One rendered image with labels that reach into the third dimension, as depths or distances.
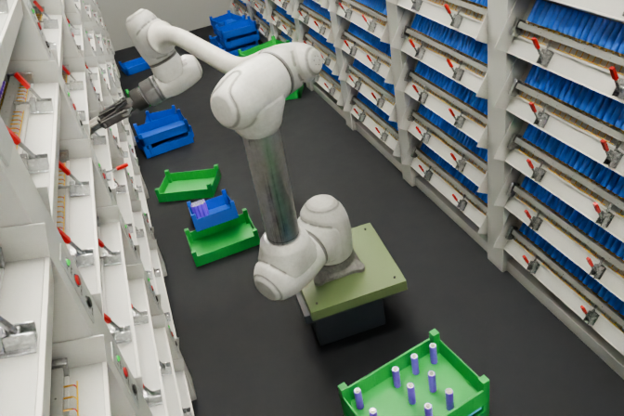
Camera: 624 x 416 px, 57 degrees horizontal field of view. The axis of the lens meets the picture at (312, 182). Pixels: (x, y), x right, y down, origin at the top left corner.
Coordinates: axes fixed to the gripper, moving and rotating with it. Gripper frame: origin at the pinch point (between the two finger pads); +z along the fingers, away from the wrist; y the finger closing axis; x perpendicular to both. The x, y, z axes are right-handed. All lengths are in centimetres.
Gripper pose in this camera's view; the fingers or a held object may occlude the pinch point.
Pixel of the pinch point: (91, 127)
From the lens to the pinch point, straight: 203.8
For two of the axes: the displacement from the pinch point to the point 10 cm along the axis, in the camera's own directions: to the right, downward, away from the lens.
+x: -3.9, -7.2, -5.7
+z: -8.5, 5.2, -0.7
